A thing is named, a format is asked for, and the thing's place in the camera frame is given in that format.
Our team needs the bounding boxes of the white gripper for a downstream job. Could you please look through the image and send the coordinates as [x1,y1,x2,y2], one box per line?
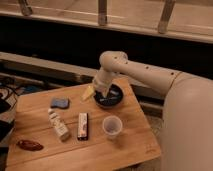
[82,76,112,101]

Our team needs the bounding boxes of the white bottle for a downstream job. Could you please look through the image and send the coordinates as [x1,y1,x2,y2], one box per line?
[48,108,70,141]

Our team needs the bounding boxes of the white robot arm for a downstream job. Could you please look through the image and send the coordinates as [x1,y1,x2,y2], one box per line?
[82,51,213,171]

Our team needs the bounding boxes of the black bowl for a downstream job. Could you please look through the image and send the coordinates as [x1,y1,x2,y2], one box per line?
[94,84,124,108]

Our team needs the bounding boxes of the blue sponge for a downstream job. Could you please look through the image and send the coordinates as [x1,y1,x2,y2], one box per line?
[50,98,69,109]

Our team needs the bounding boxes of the clear plastic cup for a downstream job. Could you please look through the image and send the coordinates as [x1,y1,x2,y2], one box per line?
[102,115,123,140]

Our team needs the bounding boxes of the wooden table board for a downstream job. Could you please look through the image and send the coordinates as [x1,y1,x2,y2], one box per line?
[6,78,161,171]

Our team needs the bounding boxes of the dark red object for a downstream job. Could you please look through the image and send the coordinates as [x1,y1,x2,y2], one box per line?
[16,140,43,151]

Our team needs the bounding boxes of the middle chair leg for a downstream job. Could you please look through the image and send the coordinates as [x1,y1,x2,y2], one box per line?
[98,0,107,26]

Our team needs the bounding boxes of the chair leg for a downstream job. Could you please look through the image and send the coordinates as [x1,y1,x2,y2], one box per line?
[157,0,176,34]
[98,0,107,26]
[18,0,33,16]

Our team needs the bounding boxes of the left chair leg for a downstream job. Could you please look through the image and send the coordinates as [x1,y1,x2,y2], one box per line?
[18,0,33,16]

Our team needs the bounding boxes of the right chair leg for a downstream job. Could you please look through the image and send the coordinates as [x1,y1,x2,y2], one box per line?
[157,0,176,34]

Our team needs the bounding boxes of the cables on floor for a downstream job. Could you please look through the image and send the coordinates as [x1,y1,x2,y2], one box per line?
[0,77,26,108]

